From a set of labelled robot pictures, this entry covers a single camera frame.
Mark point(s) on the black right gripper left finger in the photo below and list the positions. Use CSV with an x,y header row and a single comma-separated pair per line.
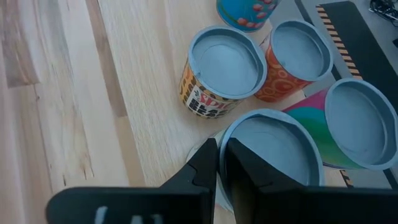
x,y
155,205

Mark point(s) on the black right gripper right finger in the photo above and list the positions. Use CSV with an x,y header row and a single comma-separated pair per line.
x,y
280,205

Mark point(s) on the white good start can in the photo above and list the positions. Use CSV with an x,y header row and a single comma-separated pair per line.
x,y
280,149

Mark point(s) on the green pink can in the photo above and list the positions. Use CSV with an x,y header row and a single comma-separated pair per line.
x,y
357,124

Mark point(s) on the spicy black beans can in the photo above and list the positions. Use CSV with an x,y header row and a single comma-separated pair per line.
x,y
224,65

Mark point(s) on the orange circles can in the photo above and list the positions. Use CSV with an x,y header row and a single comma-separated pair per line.
x,y
295,53

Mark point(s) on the tall blue yellow can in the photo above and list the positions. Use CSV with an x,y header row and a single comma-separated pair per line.
x,y
245,12

